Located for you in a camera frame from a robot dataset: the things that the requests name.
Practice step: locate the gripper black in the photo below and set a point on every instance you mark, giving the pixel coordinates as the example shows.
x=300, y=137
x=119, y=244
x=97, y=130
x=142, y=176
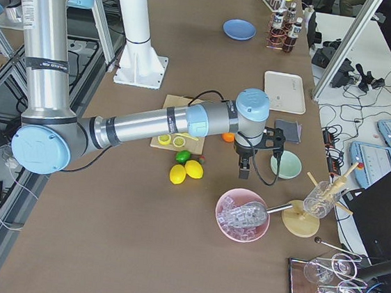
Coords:
x=243, y=152

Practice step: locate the blue plate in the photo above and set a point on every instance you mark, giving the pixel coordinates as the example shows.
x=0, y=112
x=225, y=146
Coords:
x=239, y=29

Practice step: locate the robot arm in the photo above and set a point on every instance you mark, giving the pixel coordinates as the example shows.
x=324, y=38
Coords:
x=52, y=135

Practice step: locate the orange mandarin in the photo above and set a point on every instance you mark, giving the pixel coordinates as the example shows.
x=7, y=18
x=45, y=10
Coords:
x=228, y=137

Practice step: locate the metal ice scoop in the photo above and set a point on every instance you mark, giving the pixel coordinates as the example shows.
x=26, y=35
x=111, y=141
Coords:
x=253, y=214

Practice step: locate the pink bowl with ice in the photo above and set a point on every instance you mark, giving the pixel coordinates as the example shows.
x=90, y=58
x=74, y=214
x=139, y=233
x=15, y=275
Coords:
x=229, y=201

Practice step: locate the mint green bowl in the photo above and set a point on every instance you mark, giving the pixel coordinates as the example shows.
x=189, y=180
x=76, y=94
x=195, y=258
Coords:
x=290, y=166

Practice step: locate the yellow lemon near strawberry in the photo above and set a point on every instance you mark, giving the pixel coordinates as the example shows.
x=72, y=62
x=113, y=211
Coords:
x=194, y=169

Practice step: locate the wooden cutting board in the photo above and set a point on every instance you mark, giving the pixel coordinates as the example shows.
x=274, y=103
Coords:
x=195, y=147

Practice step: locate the grey folded cloth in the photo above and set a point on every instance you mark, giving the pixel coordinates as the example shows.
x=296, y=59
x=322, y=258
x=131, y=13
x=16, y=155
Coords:
x=291, y=130

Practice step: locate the green lime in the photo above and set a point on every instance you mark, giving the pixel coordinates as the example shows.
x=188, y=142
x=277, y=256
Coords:
x=183, y=156

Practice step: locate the yellow lemon outer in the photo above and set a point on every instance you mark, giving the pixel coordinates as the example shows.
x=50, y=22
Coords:
x=177, y=174

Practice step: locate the yellow plastic knife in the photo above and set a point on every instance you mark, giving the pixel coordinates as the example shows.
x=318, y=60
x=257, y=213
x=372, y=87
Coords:
x=187, y=135

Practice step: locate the wooden stand round base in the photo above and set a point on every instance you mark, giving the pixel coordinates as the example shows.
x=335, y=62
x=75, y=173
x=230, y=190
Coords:
x=302, y=224

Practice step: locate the lemon half upper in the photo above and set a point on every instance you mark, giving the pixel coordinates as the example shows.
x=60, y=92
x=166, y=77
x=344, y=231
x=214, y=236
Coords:
x=179, y=142

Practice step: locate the lemon half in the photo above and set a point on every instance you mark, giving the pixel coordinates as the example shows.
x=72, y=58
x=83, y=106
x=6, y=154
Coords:
x=179, y=142
x=165, y=139

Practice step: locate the glass cup on stand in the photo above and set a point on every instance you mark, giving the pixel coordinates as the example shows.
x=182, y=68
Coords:
x=319, y=203

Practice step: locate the lemon half lower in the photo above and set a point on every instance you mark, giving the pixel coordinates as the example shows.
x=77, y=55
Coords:
x=165, y=139

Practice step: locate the cream rabbit tray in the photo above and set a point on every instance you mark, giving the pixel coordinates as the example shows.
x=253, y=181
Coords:
x=285, y=92

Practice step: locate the tea bottle front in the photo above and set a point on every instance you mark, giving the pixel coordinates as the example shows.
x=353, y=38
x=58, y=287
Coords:
x=292, y=35

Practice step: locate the tea bottle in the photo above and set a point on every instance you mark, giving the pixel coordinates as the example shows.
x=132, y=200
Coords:
x=276, y=31
x=291, y=13
x=292, y=35

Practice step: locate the tea bottle right back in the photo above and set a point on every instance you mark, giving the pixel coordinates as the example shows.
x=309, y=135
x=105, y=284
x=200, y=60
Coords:
x=276, y=31

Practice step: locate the black monitor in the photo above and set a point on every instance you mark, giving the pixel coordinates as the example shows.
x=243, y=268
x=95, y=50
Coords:
x=371, y=209

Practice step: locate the tea bottle left back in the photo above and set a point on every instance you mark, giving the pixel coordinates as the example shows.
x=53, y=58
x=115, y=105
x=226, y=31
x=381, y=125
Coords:
x=291, y=13

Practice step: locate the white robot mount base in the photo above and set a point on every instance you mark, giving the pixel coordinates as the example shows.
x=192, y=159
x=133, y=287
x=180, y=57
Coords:
x=139, y=64

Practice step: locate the copper wire bottle rack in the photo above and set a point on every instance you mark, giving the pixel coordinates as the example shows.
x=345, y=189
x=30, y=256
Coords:
x=285, y=27

